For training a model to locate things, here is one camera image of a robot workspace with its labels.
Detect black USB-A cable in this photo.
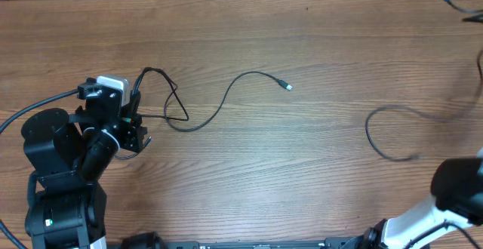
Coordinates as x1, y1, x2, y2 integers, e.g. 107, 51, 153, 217
162, 70, 294, 133

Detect black round plug cable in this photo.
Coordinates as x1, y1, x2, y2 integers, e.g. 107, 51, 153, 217
365, 0, 483, 163

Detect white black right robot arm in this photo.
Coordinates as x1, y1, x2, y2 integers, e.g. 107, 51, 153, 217
342, 151, 482, 249

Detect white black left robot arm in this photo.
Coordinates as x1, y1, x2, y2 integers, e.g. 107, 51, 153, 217
21, 91, 147, 248

